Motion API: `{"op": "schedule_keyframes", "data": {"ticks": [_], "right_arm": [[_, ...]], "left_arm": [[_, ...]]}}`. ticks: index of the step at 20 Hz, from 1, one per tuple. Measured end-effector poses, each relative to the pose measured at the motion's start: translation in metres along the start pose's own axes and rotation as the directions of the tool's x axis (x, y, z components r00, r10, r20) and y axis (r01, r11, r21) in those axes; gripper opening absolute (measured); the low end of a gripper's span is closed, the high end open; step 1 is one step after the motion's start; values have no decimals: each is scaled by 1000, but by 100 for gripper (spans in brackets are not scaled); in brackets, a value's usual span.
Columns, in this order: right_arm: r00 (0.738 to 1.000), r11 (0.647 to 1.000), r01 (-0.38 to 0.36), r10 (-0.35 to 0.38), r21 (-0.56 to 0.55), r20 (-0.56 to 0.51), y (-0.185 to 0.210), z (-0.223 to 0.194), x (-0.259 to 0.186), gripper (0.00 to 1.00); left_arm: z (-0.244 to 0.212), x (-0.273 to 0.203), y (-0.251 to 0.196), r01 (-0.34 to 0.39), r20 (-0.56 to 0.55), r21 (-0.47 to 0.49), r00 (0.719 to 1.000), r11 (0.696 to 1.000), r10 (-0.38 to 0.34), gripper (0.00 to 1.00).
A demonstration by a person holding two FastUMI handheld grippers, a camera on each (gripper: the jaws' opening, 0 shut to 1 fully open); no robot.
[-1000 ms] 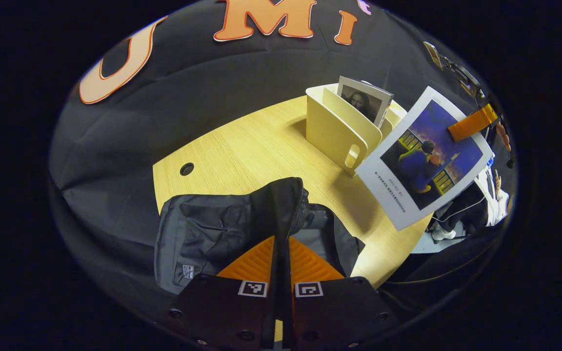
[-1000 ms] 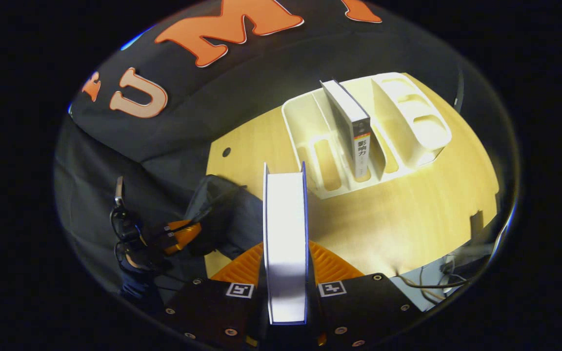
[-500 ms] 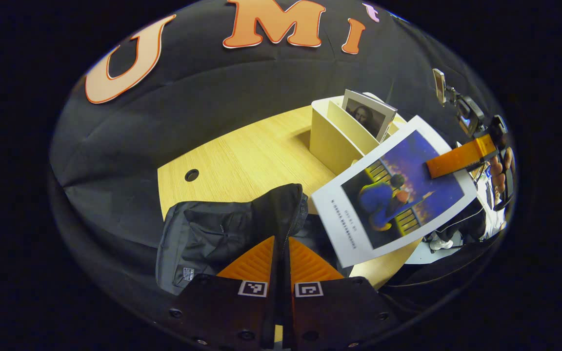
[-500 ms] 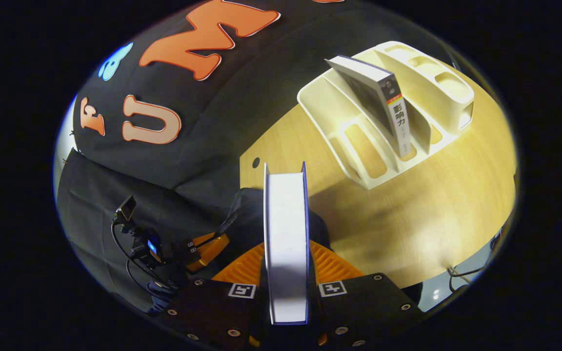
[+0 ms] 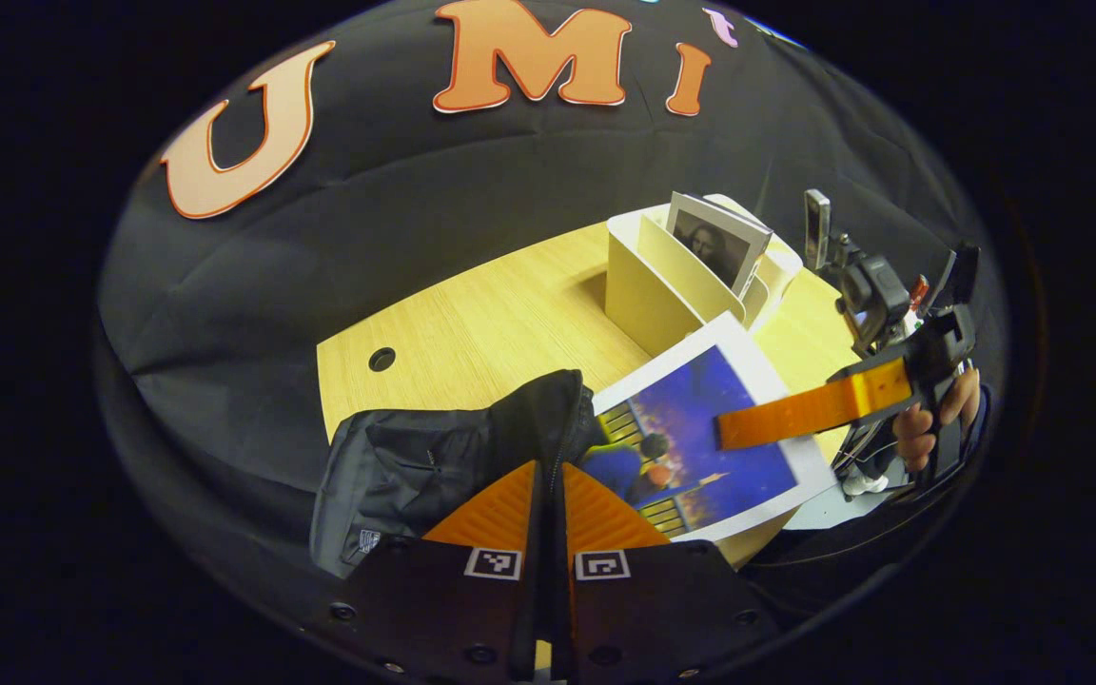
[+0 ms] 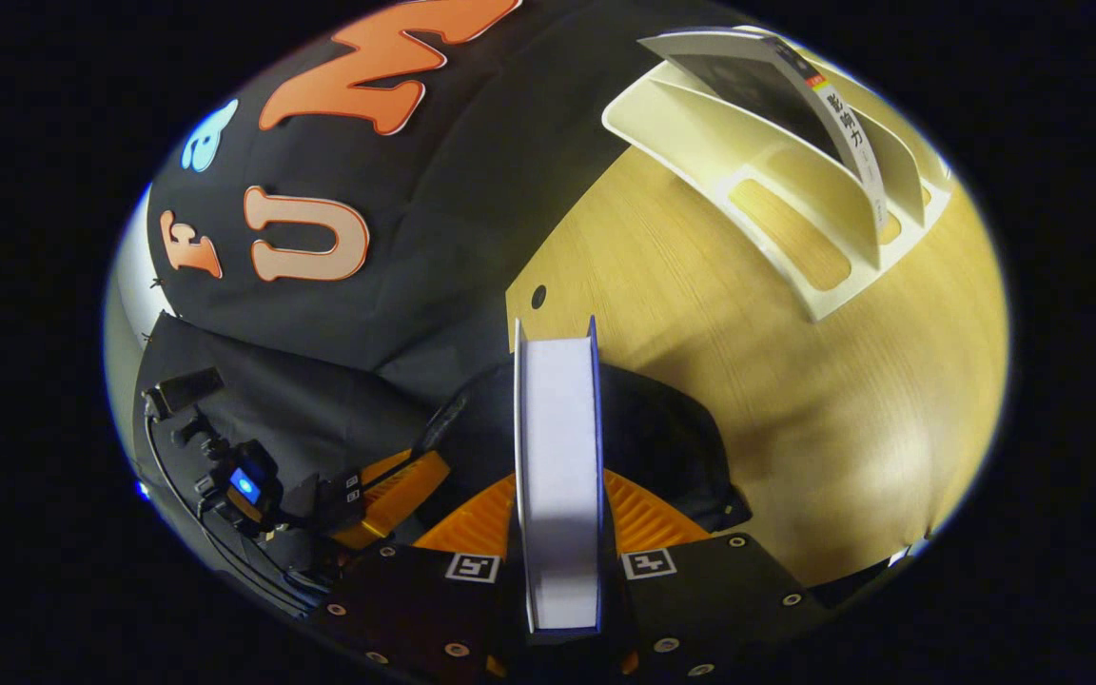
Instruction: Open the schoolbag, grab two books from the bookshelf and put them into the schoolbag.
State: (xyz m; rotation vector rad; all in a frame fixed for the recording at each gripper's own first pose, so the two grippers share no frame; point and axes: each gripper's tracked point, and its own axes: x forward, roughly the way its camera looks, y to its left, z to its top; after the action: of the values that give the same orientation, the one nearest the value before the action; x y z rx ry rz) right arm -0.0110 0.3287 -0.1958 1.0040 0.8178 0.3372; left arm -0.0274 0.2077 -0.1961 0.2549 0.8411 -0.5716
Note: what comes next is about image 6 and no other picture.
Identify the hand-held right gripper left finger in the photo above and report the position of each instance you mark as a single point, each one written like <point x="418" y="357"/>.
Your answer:
<point x="415" y="609"/>

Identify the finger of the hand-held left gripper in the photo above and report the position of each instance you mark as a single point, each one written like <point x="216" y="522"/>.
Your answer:
<point x="405" y="485"/>

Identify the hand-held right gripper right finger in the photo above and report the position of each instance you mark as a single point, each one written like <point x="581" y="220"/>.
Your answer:
<point x="710" y="599"/>

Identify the blue cover book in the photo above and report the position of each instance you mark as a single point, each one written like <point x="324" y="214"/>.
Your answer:
<point x="557" y="476"/>

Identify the black schoolbag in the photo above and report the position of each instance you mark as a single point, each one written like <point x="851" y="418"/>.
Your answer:
<point x="662" y="438"/>

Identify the cream plastic bookshelf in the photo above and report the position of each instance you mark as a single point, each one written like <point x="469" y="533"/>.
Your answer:
<point x="776" y="171"/>

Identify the white spine portrait book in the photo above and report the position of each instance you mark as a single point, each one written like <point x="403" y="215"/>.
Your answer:
<point x="757" y="86"/>

